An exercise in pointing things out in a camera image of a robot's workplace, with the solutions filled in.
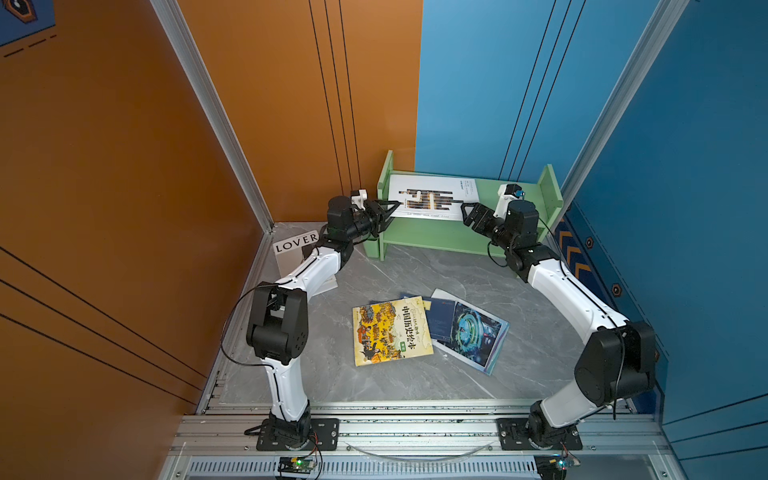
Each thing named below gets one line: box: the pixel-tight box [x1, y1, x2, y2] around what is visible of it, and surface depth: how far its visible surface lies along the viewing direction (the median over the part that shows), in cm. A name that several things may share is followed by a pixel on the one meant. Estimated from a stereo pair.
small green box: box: [363, 238, 379, 258], surface depth 106 cm
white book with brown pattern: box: [388, 174, 479, 222], surface depth 88 cm
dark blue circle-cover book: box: [431, 288, 510, 376], surface depth 91 cm
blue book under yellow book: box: [370, 293, 453, 315], surface depth 96 cm
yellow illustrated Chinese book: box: [352, 296, 434, 367], surface depth 91 cm
